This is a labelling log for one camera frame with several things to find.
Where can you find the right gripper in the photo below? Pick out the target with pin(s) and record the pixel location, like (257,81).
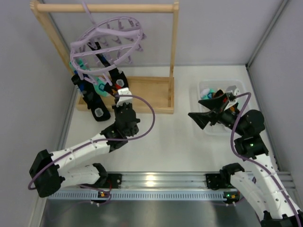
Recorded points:
(217,113)

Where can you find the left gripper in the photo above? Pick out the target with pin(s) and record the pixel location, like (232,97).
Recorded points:
(117,77)

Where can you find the argyle red orange sock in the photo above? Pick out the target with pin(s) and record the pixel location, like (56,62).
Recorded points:
(225,100)

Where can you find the black blue sport sock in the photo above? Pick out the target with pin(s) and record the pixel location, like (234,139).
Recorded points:
(92,99)

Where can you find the green white sock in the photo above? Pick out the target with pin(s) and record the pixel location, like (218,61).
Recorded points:
(100,85)

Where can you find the lilac round clip hanger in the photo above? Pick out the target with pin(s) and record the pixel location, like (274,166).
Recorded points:
(118,37)

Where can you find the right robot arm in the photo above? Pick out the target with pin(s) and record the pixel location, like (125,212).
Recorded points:
(266,194)

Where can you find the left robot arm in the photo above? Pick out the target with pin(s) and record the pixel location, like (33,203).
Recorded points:
(70,158)

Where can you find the wooden hanger rack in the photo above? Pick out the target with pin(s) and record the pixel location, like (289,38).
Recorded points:
(158,91)

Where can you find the teal white sock in basket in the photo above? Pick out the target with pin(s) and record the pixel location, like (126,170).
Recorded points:
(207,93)

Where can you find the white plastic basket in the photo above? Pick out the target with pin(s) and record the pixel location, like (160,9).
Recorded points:
(239,87)

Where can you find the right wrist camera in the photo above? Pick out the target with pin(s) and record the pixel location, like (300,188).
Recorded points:
(232,92)

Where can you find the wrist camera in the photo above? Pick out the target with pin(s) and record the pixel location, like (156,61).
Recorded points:
(123,96)
(232,92)

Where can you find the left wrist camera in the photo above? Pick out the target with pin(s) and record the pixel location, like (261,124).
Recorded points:
(123,96)

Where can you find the aluminium mounting rail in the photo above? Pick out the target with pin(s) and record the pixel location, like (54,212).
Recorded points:
(154,179)

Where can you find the white slotted cable duct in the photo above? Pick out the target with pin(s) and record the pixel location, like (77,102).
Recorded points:
(146,195)

